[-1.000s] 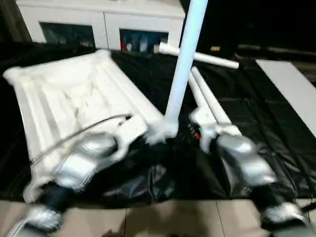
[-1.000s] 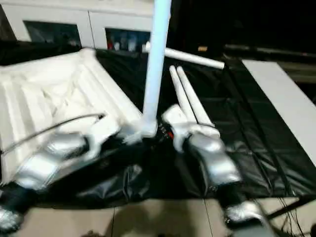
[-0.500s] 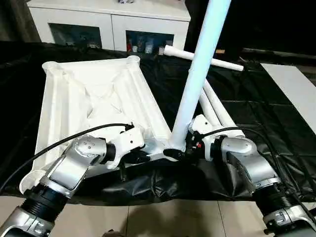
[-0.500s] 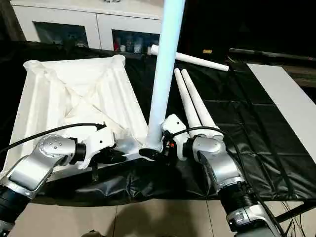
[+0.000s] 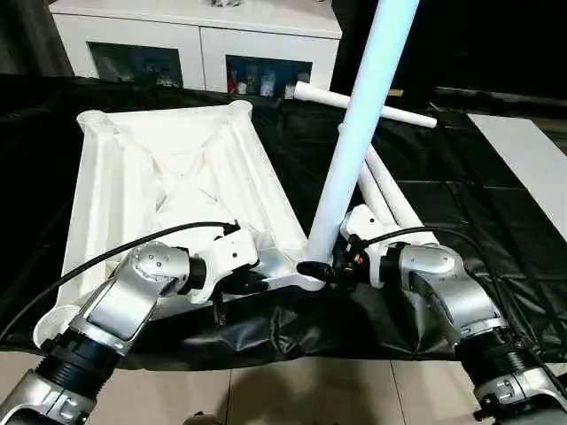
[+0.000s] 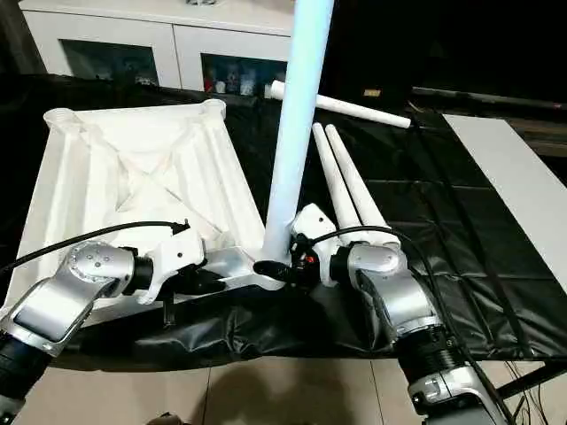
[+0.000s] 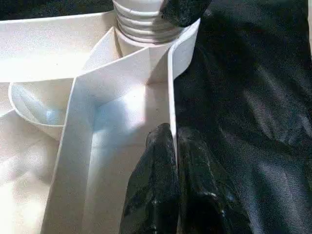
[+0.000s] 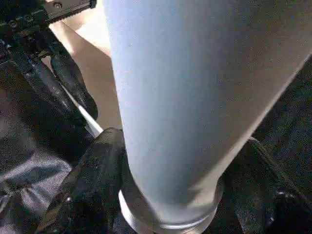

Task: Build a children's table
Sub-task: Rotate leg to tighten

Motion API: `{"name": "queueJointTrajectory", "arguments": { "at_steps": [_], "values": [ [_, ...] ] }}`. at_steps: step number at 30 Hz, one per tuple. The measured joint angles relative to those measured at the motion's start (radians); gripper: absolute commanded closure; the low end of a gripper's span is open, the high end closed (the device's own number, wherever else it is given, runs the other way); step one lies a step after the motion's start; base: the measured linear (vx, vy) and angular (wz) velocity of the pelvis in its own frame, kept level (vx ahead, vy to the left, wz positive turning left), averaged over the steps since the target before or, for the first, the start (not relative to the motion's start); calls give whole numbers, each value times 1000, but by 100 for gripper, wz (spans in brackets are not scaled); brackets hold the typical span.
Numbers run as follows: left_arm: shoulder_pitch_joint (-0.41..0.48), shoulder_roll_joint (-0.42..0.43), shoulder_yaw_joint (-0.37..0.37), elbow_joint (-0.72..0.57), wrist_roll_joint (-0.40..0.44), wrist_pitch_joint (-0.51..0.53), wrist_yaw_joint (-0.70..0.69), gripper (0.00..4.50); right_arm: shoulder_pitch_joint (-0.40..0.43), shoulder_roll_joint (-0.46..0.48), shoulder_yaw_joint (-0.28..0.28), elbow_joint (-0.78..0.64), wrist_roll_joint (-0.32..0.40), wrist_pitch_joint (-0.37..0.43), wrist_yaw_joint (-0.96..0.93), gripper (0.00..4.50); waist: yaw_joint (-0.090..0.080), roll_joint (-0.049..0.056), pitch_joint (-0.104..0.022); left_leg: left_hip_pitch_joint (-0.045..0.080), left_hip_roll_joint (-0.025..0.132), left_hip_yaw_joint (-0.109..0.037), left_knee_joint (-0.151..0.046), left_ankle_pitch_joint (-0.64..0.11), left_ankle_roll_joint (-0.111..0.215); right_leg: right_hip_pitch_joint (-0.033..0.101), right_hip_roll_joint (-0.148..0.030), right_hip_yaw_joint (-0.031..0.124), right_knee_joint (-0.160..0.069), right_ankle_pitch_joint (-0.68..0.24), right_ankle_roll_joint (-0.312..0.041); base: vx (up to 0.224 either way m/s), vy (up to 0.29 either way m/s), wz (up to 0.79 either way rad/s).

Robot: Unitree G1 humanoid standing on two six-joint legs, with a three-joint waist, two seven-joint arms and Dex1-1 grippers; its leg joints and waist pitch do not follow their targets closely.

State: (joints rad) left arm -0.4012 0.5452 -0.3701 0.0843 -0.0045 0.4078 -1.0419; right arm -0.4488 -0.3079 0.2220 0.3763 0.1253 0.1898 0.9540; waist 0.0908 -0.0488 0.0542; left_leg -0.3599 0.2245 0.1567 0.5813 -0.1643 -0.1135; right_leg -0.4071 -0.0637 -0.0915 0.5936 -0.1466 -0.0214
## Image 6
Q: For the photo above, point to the white plastic table top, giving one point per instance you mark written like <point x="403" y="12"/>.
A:
<point x="133" y="168"/>

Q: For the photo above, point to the white plastic table leg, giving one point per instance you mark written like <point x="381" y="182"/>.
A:
<point x="332" y="177"/>
<point x="359" y="186"/>
<point x="363" y="108"/>
<point x="297" y="115"/>

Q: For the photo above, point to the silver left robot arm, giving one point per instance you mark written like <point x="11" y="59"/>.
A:
<point x="62" y="292"/>

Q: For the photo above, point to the black mat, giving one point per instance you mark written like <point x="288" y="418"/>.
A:
<point x="461" y="248"/>

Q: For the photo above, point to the small yellow label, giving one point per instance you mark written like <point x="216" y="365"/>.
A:
<point x="373" y="92"/>

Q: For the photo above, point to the white sideboard with glass doors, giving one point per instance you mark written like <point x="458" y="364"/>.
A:
<point x="159" y="35"/>

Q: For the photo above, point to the black cabinet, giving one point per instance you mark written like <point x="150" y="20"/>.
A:
<point x="443" y="40"/>

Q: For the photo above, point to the shiny silver ornament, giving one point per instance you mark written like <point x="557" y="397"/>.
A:
<point x="199" y="3"/>

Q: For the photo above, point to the grey curtain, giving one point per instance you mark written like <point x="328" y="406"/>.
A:
<point x="13" y="35"/>

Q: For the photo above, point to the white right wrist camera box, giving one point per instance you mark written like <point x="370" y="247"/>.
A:
<point x="314" y="226"/>

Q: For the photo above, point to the black metal table frame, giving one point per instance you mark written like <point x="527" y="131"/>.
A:
<point x="540" y="376"/>

